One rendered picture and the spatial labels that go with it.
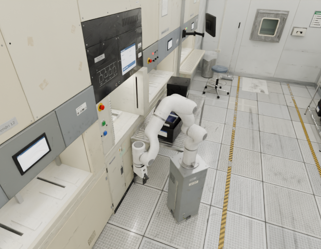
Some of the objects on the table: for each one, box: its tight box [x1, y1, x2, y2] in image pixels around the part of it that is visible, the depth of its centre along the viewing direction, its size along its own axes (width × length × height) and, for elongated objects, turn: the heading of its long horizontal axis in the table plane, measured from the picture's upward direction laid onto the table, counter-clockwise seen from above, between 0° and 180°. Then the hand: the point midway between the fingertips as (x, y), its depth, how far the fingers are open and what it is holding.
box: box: [166, 76, 191, 98], centre depth 299 cm, size 29×29×25 cm
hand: (140, 178), depth 149 cm, fingers open, 8 cm apart
